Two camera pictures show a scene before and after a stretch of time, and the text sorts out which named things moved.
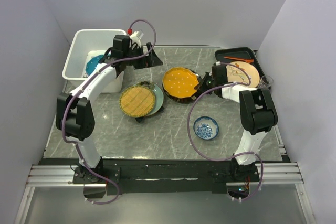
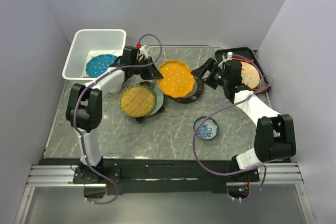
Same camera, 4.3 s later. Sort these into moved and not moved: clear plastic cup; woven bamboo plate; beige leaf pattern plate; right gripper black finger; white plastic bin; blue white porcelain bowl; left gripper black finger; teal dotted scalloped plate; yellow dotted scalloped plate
Moved: yellow dotted scalloped plate; right gripper black finger; left gripper black finger
Not moved: white plastic bin; teal dotted scalloped plate; beige leaf pattern plate; clear plastic cup; blue white porcelain bowl; woven bamboo plate
